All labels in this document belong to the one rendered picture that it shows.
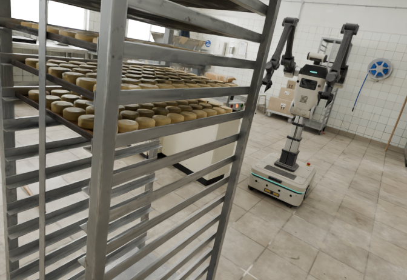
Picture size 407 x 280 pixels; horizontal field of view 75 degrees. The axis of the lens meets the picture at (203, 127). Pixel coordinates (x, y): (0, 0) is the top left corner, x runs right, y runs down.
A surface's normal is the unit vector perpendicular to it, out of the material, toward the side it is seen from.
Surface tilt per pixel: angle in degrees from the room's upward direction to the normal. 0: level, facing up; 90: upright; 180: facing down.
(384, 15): 90
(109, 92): 90
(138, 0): 90
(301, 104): 90
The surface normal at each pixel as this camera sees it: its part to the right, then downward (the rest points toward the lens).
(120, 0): 0.80, 0.31
